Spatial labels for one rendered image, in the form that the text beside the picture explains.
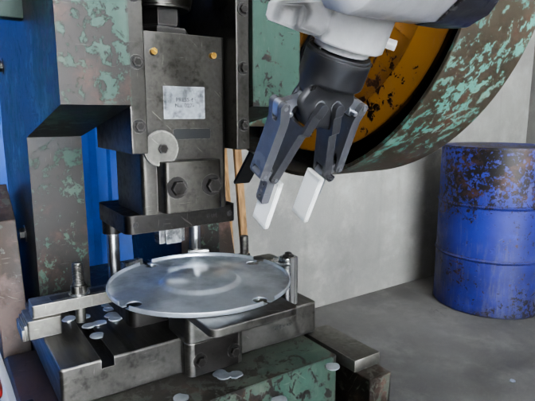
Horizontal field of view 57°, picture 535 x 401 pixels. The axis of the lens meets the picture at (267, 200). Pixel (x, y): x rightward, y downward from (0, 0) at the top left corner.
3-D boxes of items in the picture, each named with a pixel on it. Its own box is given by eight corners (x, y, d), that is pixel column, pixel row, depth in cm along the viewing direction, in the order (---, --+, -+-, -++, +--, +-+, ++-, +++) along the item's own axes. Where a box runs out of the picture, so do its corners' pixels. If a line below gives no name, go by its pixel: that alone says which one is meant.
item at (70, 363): (316, 331, 93) (316, 301, 91) (62, 410, 68) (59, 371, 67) (235, 286, 117) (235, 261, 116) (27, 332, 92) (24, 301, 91)
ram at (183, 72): (240, 210, 82) (238, 23, 77) (154, 220, 74) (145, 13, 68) (194, 196, 96) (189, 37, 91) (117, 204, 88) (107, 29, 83)
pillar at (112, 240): (123, 285, 91) (119, 211, 89) (111, 287, 90) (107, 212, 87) (119, 282, 93) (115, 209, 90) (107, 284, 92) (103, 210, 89)
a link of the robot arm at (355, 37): (416, 17, 51) (395, 68, 53) (340, -19, 58) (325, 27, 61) (327, 1, 43) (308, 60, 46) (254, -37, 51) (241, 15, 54)
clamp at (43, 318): (130, 317, 84) (128, 258, 82) (22, 342, 75) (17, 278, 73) (119, 305, 89) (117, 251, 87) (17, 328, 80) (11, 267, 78)
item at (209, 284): (69, 286, 78) (69, 281, 78) (205, 247, 100) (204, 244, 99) (193, 339, 60) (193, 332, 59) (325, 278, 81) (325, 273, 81)
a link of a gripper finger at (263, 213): (284, 183, 59) (279, 184, 59) (268, 229, 63) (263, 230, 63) (271, 170, 61) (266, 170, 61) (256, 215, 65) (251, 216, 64)
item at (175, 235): (186, 241, 89) (185, 221, 88) (161, 245, 86) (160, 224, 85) (179, 237, 91) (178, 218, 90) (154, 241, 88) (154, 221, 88)
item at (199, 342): (299, 391, 72) (300, 303, 69) (213, 425, 64) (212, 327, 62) (217, 329, 92) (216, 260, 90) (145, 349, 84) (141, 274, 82)
